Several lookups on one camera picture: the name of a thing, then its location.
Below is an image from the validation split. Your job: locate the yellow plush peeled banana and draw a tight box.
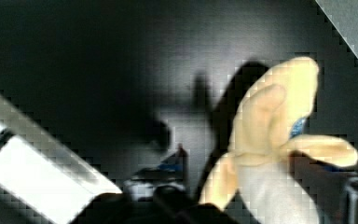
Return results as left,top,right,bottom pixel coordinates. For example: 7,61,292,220
199,57,358,224

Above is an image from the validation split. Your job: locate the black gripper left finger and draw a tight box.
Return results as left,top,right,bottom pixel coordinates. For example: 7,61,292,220
71,146,241,224

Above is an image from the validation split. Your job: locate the black silver toaster oven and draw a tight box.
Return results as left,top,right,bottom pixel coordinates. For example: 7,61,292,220
0,0,358,224

